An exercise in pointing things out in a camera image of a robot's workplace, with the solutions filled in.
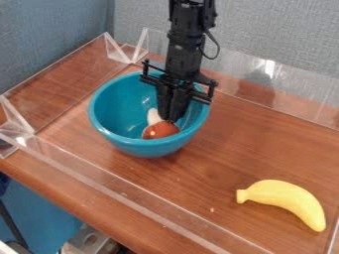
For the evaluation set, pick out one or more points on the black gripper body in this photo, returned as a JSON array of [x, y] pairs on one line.
[[180, 72]]

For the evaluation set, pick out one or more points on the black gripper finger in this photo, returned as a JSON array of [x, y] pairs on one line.
[[164, 102], [182, 100]]

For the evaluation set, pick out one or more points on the brown white toy mushroom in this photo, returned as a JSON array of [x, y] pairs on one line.
[[158, 128]]

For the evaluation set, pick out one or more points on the blue bowl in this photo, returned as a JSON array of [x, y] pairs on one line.
[[117, 111]]

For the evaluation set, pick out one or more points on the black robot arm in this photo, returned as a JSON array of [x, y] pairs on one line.
[[192, 17]]

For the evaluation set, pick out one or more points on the clear acrylic barrier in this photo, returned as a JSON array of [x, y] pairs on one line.
[[272, 130]]

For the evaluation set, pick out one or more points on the yellow toy banana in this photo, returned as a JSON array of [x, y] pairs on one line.
[[290, 197]]

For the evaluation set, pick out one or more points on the grey metal bracket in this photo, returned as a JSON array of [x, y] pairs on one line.
[[89, 241]]

